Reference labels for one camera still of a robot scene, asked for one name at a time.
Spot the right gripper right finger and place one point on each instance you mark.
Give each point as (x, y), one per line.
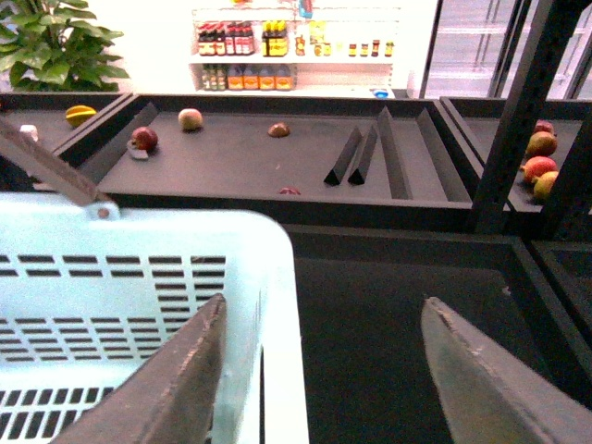
(488, 395)

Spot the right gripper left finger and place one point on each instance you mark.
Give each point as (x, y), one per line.
(171, 397)

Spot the light blue plastic shopping basket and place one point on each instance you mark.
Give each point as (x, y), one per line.
(90, 291)

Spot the yellow green mango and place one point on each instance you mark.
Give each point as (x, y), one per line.
(543, 185)

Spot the red mango middle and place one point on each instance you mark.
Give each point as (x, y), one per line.
(536, 167)

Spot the red green mango top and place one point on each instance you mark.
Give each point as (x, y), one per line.
(541, 143)

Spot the black triangular divider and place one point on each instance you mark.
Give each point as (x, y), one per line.
(363, 157)
(336, 174)

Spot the dark red pomegranate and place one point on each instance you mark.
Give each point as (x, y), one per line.
(144, 139)

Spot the black display tray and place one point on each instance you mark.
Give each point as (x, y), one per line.
(421, 175)

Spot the green red round fruit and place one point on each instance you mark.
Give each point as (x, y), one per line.
(190, 119)

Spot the yellow star fruit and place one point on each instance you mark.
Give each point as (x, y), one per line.
(78, 114)

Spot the green potted plant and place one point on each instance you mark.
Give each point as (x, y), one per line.
(57, 46)

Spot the white grocery shelf with bottles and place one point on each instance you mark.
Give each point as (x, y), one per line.
(340, 49)

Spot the black metal upright post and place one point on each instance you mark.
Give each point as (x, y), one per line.
(565, 216)

